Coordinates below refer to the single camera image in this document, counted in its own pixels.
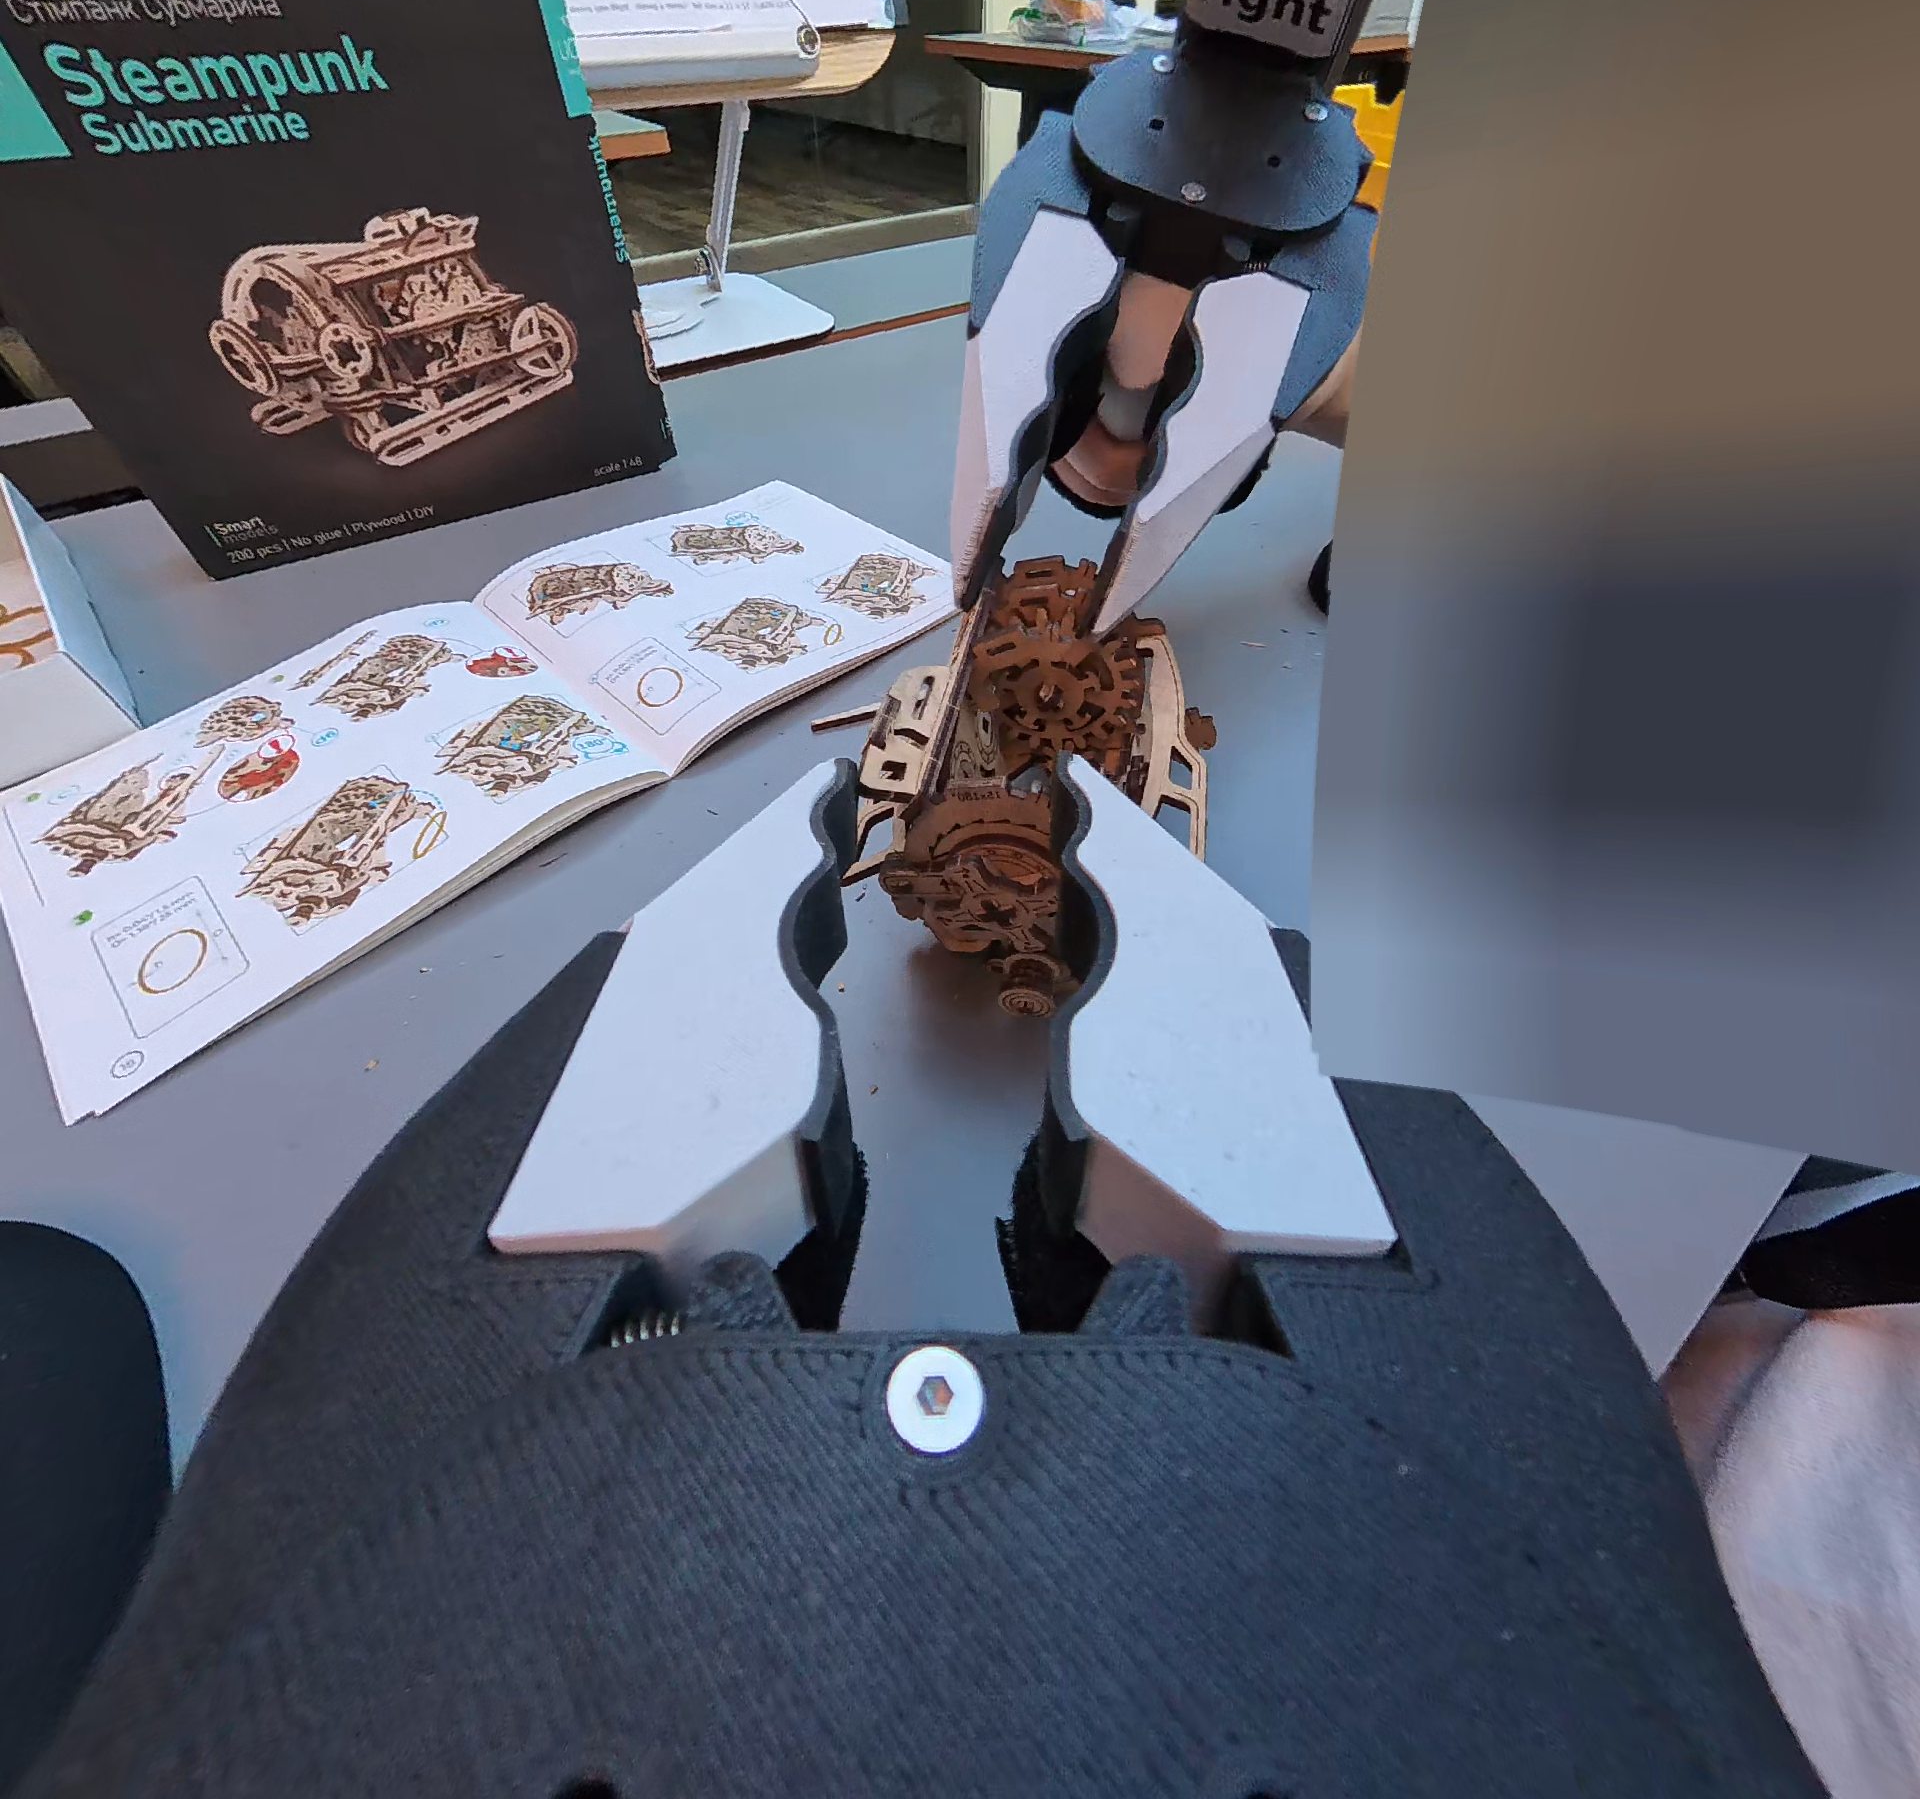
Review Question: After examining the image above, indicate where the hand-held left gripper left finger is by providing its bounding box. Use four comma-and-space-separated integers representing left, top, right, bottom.
485, 759, 869, 1268

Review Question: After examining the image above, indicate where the small white cardboard box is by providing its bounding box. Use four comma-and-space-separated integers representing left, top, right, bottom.
0, 477, 143, 795

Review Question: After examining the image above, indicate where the clear plastic bag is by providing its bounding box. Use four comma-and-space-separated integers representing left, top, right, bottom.
1012, 0, 1182, 51

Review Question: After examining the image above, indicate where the open instruction booklet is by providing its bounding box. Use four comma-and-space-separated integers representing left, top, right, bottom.
0, 481, 970, 1130

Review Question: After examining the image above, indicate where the black textured pad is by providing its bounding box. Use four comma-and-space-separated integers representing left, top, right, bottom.
0, 1218, 173, 1592

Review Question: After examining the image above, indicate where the wooden background table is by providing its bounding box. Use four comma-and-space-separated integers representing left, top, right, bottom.
924, 27, 1412, 155

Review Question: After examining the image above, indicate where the white document stand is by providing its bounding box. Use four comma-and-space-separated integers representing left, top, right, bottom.
104, 0, 909, 385

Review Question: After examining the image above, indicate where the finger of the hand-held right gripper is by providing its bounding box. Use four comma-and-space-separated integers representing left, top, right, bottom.
1085, 265, 1318, 635
948, 199, 1128, 617

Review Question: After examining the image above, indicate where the person's right hand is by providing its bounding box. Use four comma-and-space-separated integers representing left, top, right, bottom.
1067, 271, 1206, 513

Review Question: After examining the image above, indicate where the wooden submarine model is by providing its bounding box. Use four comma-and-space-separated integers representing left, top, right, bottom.
813, 555, 1217, 1028

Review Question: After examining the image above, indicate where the black model kit box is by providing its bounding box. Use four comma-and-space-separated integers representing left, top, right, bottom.
0, 0, 679, 585

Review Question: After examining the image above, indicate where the yellow container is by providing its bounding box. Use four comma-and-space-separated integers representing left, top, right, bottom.
1332, 83, 1409, 215

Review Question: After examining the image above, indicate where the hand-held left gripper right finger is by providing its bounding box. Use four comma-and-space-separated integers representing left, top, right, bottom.
1034, 755, 1403, 1284

